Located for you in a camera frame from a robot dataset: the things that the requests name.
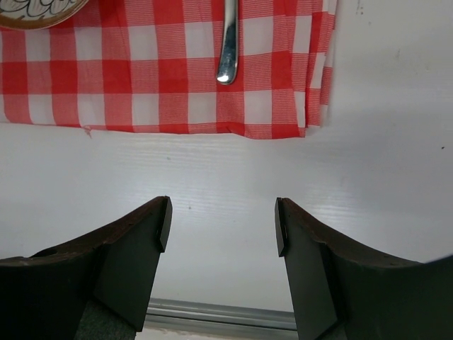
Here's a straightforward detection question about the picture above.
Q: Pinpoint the red white checkered cloth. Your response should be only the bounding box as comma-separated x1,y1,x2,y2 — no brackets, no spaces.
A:
1,1,337,140

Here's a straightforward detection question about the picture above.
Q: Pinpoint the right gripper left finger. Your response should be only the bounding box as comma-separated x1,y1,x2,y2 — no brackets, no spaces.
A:
1,196,172,339

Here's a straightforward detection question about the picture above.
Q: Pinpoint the silver knife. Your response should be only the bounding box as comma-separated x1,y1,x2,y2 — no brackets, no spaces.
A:
217,0,239,85

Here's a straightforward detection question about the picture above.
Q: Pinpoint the aluminium rail front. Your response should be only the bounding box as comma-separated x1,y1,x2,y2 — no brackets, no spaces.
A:
147,298,297,331

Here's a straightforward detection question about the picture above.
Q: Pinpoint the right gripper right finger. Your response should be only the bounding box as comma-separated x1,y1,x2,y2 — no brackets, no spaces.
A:
275,198,452,339

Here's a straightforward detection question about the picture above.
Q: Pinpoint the floral patterned plate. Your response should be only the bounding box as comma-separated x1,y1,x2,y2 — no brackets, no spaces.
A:
1,0,88,30

